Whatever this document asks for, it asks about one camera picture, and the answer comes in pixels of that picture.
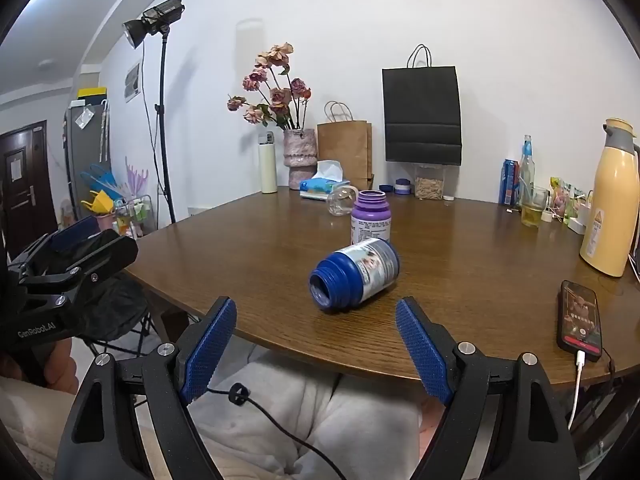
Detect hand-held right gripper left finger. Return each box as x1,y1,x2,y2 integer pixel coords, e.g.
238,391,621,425
52,296,238,480

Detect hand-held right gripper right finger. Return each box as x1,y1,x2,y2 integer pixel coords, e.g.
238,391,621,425
394,297,581,480

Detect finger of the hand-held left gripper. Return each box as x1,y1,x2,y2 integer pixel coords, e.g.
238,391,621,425
9,216,103,273
22,229,139,311

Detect blue plastic bottle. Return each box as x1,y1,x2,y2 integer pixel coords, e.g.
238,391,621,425
308,238,400,314

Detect person's left forearm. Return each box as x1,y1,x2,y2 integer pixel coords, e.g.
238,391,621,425
0,374,81,480

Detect glass cup with yellow drink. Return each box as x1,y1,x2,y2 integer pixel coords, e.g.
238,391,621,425
521,186,550,228

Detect person's left hand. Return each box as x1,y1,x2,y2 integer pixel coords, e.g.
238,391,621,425
0,337,80,395

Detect black mesh chair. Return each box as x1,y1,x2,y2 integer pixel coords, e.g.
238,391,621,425
75,272,157,361

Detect cluttered storage rack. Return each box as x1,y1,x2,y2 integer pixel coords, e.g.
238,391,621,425
80,157,157,239

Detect dark wooden door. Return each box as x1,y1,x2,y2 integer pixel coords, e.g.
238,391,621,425
0,120,59,256

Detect grey refrigerator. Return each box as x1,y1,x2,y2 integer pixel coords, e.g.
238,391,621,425
63,100,111,221

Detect person's legs in light trousers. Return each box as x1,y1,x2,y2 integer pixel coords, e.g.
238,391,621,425
132,342,447,480

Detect black light stand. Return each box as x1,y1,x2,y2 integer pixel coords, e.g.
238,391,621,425
153,30,177,224

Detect purple plastic bottle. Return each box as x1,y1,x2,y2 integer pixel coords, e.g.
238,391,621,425
350,190,392,247

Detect black smartphone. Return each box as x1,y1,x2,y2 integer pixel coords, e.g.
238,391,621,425
556,280,603,363

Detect clear grain container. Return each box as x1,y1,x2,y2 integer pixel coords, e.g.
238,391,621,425
413,162,446,201

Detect white thermos bottle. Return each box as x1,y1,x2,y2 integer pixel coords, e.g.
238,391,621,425
258,131,278,194

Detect blue soda can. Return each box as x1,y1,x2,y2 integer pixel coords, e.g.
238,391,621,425
500,158,521,206

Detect blue tissue pack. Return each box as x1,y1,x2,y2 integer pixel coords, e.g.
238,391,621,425
299,160,351,202

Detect colourful snack packets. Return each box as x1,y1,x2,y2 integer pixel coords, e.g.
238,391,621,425
550,176,587,222

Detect pink ceramic vase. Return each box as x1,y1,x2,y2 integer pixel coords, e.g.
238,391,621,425
283,128,319,191

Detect glass bottle with blue label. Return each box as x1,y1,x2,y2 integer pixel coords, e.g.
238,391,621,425
518,135,537,208

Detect brown paper bag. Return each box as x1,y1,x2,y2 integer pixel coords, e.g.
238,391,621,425
317,101,375,191

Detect black studio light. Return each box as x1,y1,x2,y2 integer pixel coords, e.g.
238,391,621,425
123,0,187,50

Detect dried pink flowers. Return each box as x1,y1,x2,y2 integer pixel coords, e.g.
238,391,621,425
227,42,312,131

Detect yellow thermos jug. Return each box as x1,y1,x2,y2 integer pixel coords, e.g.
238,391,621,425
579,118,640,278

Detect black paper bag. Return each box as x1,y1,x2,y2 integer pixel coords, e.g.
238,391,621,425
382,44,463,166

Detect black cable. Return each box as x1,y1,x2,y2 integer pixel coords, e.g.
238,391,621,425
205,382,351,480

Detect white charging cable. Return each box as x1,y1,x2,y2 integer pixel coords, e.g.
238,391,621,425
567,350,587,430

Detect wall electrical panel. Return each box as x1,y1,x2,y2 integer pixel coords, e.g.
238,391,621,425
123,62,141,105

